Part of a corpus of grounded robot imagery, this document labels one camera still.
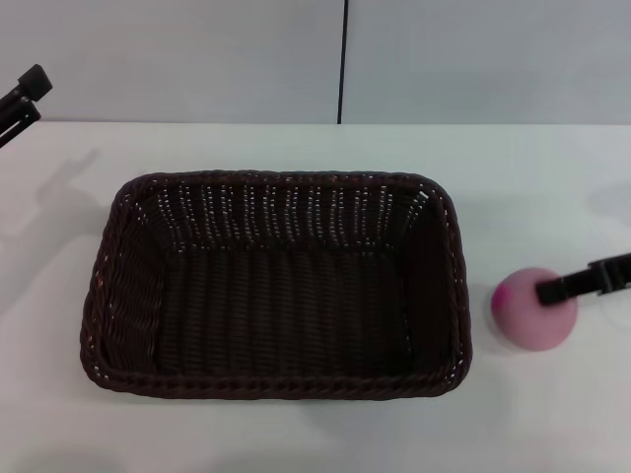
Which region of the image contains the pink toy peach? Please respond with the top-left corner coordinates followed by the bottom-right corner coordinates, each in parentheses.
top-left (490, 268), bottom-right (579, 352)

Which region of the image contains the black vertical wall strip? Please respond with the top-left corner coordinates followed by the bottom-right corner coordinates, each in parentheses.
top-left (336, 0), bottom-right (350, 125)

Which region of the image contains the dark brown woven rectangular basket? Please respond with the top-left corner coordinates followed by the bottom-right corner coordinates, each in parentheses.
top-left (79, 169), bottom-right (473, 400)

